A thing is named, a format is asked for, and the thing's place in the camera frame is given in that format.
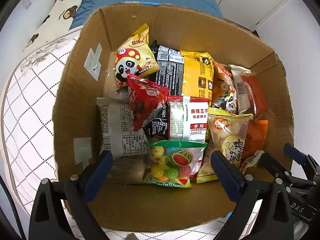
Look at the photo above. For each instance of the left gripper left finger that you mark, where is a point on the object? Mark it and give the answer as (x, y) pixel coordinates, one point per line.
(48, 219)

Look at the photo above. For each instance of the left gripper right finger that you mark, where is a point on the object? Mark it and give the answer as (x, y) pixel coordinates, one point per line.
(274, 220)

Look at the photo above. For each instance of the yellow jelly cup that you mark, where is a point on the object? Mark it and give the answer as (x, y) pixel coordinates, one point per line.
(251, 161)

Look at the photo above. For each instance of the yellow egg snack bag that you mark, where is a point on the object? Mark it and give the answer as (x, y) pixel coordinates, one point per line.
(228, 132)

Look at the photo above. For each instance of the white grey snack packet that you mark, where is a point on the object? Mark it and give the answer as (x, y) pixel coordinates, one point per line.
(117, 129)

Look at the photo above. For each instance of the green fruit candy bag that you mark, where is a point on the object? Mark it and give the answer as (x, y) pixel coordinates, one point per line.
(173, 163)

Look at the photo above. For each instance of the red white spicy snack packet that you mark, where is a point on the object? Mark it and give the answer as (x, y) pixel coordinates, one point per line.
(188, 117)

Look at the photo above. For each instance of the red chocolate snack bag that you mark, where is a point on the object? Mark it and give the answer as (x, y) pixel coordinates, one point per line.
(146, 99)

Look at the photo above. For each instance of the white beige wrapped cake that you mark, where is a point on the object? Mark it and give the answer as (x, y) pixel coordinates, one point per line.
(242, 98)

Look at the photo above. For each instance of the orange panda snack bag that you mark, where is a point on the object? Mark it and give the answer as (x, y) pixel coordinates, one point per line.
(224, 91)

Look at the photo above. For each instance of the yellow black noodle pack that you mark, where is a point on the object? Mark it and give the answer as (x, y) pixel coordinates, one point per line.
(184, 73)

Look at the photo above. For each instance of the yellow panda snack bag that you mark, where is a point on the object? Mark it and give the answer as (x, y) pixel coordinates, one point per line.
(135, 57)

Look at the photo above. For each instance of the white door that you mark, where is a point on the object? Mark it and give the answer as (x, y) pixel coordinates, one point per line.
(249, 13)

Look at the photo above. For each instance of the bear print bolster pillow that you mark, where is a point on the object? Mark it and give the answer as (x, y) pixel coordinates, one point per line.
(57, 23)

